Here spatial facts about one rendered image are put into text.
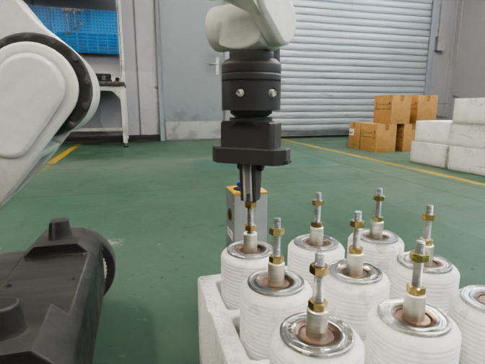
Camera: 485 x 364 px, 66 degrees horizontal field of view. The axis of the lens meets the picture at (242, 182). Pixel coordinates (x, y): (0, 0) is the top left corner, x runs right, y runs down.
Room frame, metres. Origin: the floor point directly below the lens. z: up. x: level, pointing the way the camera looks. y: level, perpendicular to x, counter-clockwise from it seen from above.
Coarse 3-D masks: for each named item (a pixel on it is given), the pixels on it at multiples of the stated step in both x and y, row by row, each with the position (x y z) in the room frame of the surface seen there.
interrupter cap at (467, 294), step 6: (462, 288) 0.43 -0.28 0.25; (468, 288) 0.43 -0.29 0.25; (474, 288) 0.43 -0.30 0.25; (480, 288) 0.43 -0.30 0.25; (462, 294) 0.42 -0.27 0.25; (468, 294) 0.42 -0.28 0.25; (474, 294) 0.42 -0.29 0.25; (480, 294) 0.42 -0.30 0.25; (468, 300) 0.40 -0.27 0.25; (474, 300) 0.40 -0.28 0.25; (480, 300) 0.41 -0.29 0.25; (474, 306) 0.39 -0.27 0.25; (480, 306) 0.39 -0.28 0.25
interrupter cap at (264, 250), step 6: (240, 240) 0.60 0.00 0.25; (258, 240) 0.60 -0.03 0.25; (228, 246) 0.57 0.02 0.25; (234, 246) 0.58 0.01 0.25; (240, 246) 0.58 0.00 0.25; (258, 246) 0.58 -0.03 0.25; (264, 246) 0.58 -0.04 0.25; (270, 246) 0.58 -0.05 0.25; (228, 252) 0.55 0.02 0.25; (234, 252) 0.55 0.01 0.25; (240, 252) 0.55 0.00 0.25; (258, 252) 0.56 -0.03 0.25; (264, 252) 0.55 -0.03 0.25; (270, 252) 0.55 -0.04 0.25; (240, 258) 0.53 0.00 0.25; (246, 258) 0.53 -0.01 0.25; (252, 258) 0.53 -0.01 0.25; (258, 258) 0.53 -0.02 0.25
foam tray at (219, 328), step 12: (204, 276) 0.62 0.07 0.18; (216, 276) 0.62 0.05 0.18; (204, 288) 0.58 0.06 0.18; (216, 288) 0.58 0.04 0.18; (204, 300) 0.55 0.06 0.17; (216, 300) 0.54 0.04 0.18; (204, 312) 0.55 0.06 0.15; (216, 312) 0.50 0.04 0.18; (228, 312) 0.50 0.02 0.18; (204, 324) 0.55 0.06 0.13; (216, 324) 0.47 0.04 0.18; (228, 324) 0.47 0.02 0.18; (204, 336) 0.55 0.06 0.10; (216, 336) 0.46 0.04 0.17; (228, 336) 0.44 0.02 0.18; (204, 348) 0.56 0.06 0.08; (216, 348) 0.46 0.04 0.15; (228, 348) 0.42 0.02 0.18; (240, 348) 0.42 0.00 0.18; (204, 360) 0.56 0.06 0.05; (216, 360) 0.46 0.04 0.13; (228, 360) 0.40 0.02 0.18; (240, 360) 0.39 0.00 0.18; (252, 360) 0.39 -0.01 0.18; (264, 360) 0.39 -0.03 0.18
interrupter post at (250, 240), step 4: (244, 236) 0.56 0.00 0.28; (248, 236) 0.56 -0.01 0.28; (252, 236) 0.56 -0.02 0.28; (256, 236) 0.56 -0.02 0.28; (244, 240) 0.56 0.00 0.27; (248, 240) 0.56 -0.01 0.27; (252, 240) 0.56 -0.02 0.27; (256, 240) 0.56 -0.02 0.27; (244, 244) 0.56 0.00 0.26; (248, 244) 0.56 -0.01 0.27; (252, 244) 0.56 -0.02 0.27; (256, 244) 0.56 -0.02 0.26; (244, 248) 0.56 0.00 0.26; (248, 248) 0.56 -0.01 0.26; (252, 248) 0.56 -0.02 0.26; (256, 248) 0.56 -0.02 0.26; (248, 252) 0.56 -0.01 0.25; (252, 252) 0.56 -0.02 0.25
